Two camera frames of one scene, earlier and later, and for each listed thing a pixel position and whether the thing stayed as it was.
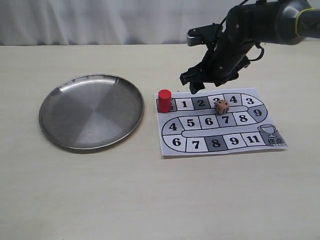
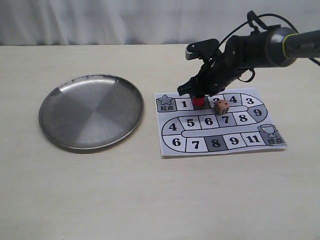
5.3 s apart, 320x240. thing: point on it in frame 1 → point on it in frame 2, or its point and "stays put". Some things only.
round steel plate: [91, 111] stays put
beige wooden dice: [221, 107] stays put
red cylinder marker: [164, 100] → [198, 102]
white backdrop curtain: [115, 22] stays put
